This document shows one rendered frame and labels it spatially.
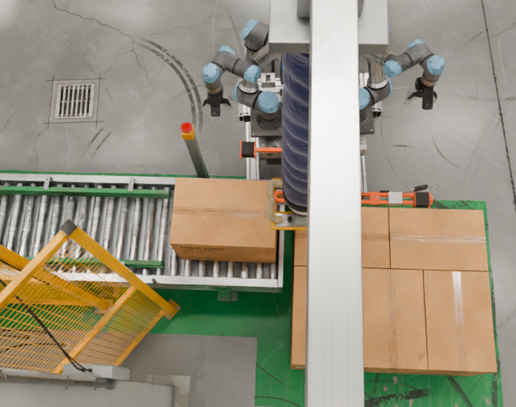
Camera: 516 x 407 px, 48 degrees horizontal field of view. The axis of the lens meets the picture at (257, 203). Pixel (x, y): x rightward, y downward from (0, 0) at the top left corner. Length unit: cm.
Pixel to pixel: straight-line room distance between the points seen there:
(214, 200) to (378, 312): 120
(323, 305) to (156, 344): 320
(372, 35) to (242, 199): 199
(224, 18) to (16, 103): 183
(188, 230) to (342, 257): 229
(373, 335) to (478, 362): 62
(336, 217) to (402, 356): 258
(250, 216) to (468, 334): 148
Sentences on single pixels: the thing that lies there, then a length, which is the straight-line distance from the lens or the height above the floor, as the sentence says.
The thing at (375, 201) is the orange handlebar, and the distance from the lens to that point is 304.
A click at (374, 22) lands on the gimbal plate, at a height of 287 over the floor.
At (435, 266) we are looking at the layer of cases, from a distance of 379.
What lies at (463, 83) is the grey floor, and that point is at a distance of 497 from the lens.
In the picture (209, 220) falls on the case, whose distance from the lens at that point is 335.
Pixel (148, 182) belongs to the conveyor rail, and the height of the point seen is 59.
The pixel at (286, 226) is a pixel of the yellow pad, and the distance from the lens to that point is 309.
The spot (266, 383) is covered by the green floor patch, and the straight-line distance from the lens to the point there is 413.
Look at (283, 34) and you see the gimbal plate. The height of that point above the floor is 287.
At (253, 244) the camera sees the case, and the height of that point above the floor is 95.
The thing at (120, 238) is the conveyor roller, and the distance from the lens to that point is 384.
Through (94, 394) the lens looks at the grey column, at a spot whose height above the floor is 181.
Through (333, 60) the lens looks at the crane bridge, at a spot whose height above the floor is 305.
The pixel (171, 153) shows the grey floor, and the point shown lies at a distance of 457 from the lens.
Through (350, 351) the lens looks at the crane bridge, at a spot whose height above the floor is 305.
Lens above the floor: 413
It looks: 72 degrees down
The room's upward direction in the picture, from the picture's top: 7 degrees counter-clockwise
